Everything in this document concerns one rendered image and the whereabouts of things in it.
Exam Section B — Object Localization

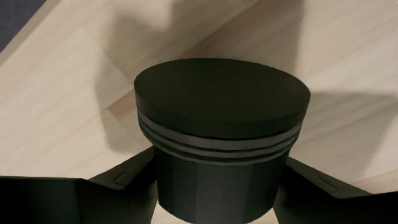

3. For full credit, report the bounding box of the grey metal piston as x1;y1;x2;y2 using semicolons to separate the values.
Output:
134;58;311;224

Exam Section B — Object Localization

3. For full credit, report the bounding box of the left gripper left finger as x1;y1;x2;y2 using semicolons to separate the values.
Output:
0;145;158;224

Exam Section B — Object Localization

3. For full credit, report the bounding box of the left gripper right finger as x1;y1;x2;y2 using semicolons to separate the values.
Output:
272;157;398;224

